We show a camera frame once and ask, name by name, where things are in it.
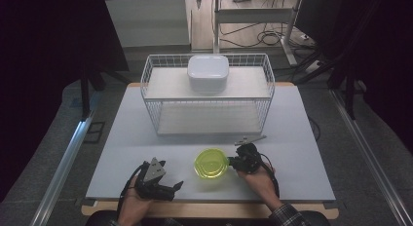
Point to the person's right hand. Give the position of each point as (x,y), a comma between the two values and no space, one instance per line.
(259,183)

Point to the dark curtain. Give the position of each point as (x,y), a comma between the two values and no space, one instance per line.
(42,73)
(386,57)

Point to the aluminium rail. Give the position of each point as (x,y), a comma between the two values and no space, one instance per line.
(370,154)
(63,164)

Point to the black metal stand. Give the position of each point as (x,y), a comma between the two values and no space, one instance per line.
(85,96)
(349,93)

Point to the white desk frame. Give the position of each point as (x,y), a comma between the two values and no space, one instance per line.
(253,15)

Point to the person's left hand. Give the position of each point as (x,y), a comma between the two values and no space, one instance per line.
(134,206)

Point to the white power strip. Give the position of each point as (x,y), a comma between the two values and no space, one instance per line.
(314,67)

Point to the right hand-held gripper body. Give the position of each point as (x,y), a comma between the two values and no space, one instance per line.
(248,158)

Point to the person's dark clothing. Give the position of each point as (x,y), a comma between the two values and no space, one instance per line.
(195,222)

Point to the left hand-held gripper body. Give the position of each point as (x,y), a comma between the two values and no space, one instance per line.
(152,174)

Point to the yellow-green translucent bowl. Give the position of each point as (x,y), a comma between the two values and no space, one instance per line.
(211,163)

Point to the white square bowl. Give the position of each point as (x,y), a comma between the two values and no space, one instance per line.
(207,71)

